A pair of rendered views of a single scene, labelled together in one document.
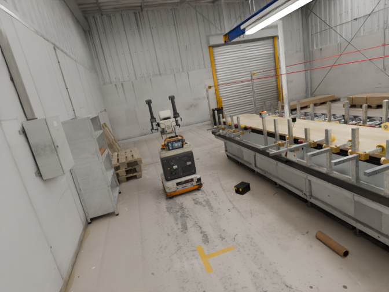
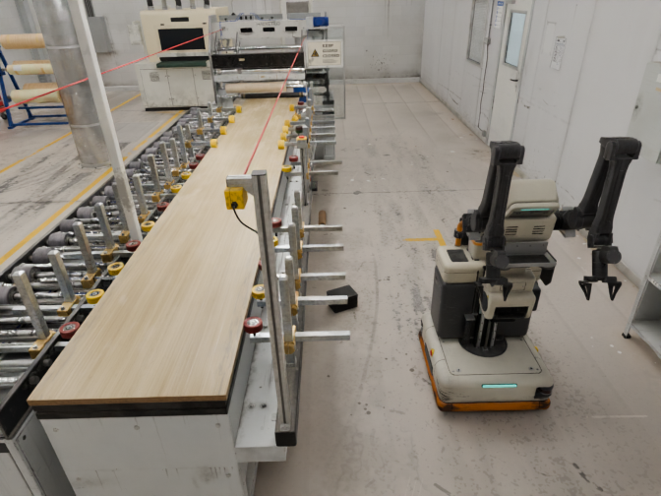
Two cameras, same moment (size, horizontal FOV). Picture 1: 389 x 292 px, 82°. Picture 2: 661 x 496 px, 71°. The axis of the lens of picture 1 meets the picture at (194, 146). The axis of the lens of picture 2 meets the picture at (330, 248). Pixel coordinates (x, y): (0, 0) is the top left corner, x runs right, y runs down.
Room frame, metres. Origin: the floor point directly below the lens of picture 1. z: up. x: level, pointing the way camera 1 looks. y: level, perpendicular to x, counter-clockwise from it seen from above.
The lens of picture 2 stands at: (6.00, -0.02, 2.13)
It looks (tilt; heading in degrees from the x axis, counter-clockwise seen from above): 29 degrees down; 193
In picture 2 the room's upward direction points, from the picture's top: 2 degrees counter-clockwise
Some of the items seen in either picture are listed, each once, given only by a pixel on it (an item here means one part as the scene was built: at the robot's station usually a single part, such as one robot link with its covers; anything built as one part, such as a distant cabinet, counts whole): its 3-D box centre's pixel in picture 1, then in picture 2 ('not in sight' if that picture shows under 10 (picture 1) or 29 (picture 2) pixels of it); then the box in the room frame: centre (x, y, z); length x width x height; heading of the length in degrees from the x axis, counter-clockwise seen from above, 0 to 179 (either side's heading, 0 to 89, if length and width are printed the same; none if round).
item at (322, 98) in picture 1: (306, 101); not in sight; (9.82, -5.24, 0.23); 2.41 x 0.77 x 0.17; 105
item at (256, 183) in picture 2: (211, 108); (263, 316); (4.86, -0.52, 1.20); 0.15 x 0.12 x 1.00; 13
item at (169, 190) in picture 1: (180, 179); (479, 356); (3.73, 0.36, 0.16); 0.67 x 0.64 x 0.25; 13
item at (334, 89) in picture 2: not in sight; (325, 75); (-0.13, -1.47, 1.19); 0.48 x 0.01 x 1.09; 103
